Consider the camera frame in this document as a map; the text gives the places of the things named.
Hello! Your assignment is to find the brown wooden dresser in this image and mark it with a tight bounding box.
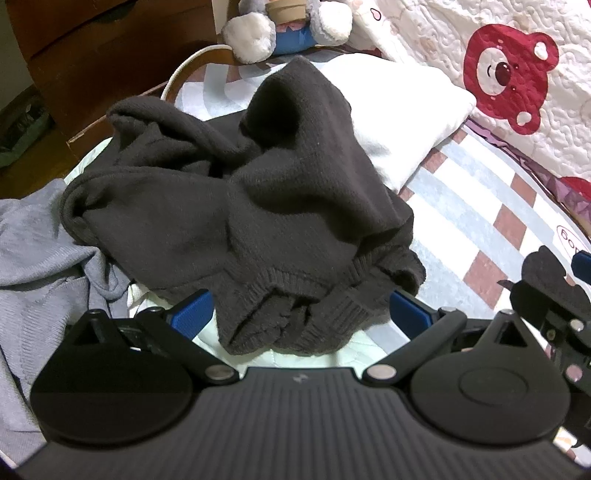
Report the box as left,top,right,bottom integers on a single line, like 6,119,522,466
0,0,241,139

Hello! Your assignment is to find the white bear-print quilt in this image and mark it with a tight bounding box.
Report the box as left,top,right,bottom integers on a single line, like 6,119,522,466
344,0,591,232

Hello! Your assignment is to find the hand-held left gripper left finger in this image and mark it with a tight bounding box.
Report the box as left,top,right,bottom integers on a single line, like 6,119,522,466
67,290,241,385

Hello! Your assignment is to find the curved bed frame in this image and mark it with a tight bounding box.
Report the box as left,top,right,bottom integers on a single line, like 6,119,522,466
159,44,236,102

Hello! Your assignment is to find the white pillow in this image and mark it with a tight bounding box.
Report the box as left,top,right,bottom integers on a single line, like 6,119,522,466
318,53,477,195

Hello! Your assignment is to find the black fuzzy cloth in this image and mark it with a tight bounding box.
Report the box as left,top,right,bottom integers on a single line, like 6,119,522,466
521,246,585,303

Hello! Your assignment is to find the dark brown knit sweater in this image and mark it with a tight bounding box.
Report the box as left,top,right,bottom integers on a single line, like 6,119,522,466
60,55,428,357

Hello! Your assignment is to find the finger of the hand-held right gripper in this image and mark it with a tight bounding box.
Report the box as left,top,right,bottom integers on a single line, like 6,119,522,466
571,251,591,280
498,278,591,393

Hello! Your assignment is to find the checked fleece blanket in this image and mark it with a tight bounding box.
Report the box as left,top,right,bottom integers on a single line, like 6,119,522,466
60,60,591,370

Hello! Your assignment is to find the grey knit garment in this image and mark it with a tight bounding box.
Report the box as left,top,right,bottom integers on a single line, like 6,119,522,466
0,179,132,462

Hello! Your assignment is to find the dull green bundle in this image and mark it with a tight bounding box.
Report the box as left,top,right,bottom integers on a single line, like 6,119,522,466
0,99,52,169

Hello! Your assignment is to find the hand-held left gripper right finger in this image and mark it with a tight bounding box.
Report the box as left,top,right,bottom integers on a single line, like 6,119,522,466
362,290,532,386

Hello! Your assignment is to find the grey plush rabbit toy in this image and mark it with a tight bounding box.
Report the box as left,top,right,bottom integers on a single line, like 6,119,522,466
222,0,354,64

